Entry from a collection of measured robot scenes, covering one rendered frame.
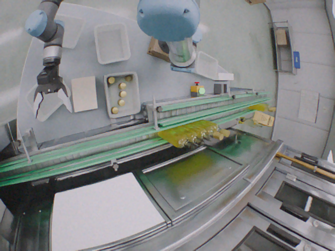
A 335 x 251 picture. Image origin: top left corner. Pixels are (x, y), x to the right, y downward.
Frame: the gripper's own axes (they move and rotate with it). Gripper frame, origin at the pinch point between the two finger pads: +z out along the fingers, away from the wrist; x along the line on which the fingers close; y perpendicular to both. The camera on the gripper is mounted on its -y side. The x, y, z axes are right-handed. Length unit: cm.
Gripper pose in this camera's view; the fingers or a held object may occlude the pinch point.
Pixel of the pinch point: (52, 116)
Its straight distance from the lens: 53.0
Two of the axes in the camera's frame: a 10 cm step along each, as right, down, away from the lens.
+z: 0.2, 9.7, 2.4
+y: -4.9, -2.0, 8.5
